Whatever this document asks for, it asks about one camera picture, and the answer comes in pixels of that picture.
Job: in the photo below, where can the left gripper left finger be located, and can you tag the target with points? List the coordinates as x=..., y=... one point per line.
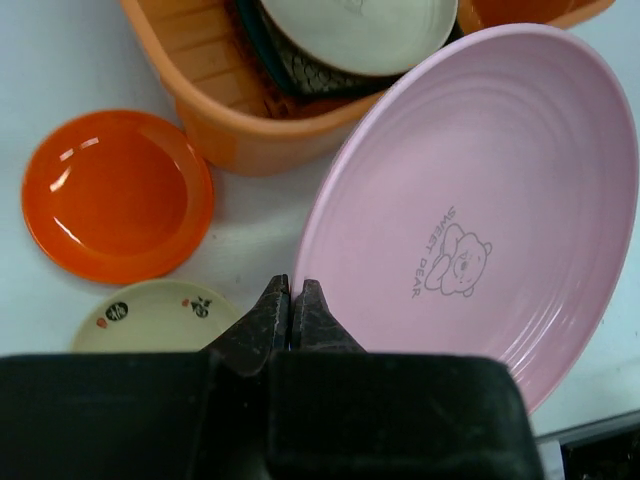
x=162, y=415

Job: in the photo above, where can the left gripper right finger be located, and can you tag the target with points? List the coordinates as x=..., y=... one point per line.
x=400, y=416

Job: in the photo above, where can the beige floral round plate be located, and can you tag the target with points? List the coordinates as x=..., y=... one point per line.
x=163, y=315

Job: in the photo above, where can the small orange round plate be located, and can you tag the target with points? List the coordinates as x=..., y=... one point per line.
x=117, y=196

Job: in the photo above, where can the pink round plate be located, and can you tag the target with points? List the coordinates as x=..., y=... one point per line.
x=484, y=205

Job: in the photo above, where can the black floral square plate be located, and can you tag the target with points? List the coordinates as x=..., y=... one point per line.
x=318, y=79

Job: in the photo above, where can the cream white round plate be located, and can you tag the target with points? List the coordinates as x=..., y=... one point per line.
x=370, y=38

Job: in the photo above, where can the teal square plate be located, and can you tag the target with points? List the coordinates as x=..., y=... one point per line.
x=255, y=27

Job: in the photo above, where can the orange plastic bin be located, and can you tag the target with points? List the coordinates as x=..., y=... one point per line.
x=234, y=115

